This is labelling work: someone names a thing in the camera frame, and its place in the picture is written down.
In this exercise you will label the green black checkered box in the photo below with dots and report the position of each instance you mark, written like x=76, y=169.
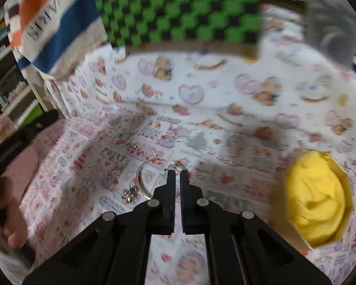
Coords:
x=138, y=22

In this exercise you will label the print pattern cloth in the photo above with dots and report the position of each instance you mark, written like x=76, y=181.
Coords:
x=100, y=212

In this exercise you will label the translucent plastic cup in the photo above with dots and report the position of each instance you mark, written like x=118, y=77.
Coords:
x=331, y=29

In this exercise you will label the gold hexagonal jewelry box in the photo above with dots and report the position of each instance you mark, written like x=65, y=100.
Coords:
x=314, y=198

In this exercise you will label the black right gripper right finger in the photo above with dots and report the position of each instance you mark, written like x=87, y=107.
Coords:
x=242, y=248

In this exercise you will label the yellow cloth lining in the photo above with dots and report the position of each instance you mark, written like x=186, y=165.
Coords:
x=316, y=195

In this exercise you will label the white shelf unit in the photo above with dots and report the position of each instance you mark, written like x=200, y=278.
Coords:
x=17, y=100

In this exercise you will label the person's left hand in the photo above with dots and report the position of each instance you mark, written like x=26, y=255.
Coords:
x=15, y=226

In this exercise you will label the baby bear print cloth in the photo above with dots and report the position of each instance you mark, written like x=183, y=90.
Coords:
x=290, y=93

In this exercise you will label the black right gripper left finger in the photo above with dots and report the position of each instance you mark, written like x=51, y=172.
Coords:
x=114, y=249

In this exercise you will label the striped Paris towel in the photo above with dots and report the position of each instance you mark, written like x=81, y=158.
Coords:
x=51, y=36

